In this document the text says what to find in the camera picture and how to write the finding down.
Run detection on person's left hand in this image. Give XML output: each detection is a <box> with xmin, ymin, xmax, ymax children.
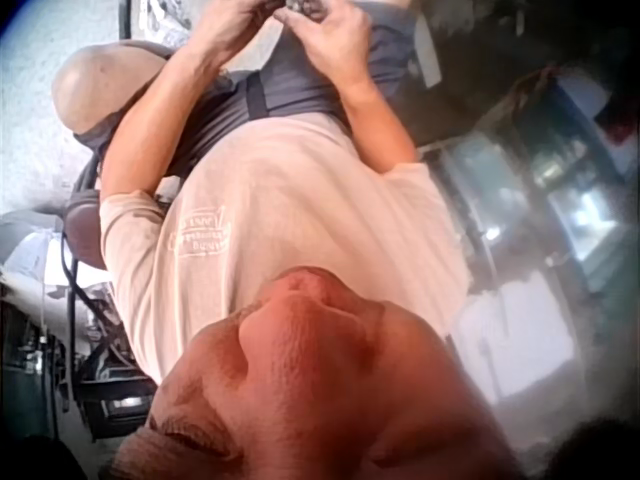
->
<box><xmin>192</xmin><ymin>0</ymin><xmax>287</xmax><ymax>69</ymax></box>

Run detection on person's right hand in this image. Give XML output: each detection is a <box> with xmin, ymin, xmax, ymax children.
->
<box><xmin>272</xmin><ymin>0</ymin><xmax>377</xmax><ymax>99</ymax></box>

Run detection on small dark metal part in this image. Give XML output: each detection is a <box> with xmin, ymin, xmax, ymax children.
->
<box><xmin>283</xmin><ymin>0</ymin><xmax>327</xmax><ymax>19</ymax></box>

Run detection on glass display cabinet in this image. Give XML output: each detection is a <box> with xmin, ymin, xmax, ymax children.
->
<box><xmin>419</xmin><ymin>64</ymin><xmax>637</xmax><ymax>306</ymax></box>

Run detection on white sheet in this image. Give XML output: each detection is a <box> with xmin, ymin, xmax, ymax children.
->
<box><xmin>448</xmin><ymin>269</ymin><xmax>577</xmax><ymax>404</ymax></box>

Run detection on black box with window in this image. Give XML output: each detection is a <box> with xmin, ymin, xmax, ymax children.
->
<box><xmin>78</xmin><ymin>375</ymin><xmax>157</xmax><ymax>442</ymax></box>

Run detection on person's legs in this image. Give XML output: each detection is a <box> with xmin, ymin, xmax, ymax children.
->
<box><xmin>51</xmin><ymin>0</ymin><xmax>444</xmax><ymax>182</ymax></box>

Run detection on brown padded stool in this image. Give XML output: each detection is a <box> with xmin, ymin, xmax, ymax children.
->
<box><xmin>63</xmin><ymin>188</ymin><xmax>109</xmax><ymax>272</ymax></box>

